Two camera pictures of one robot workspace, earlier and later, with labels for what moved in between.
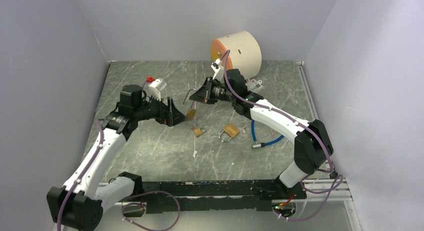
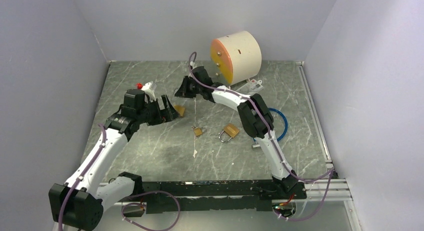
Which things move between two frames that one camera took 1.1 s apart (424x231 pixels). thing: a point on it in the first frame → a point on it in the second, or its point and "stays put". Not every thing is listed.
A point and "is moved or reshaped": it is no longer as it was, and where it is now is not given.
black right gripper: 204,94 → 183,91
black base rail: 166,197 stays put
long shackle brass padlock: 191,113 is moved or reshaped
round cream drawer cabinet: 245,55 stays put
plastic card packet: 254,85 stays put
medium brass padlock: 230,129 stays put
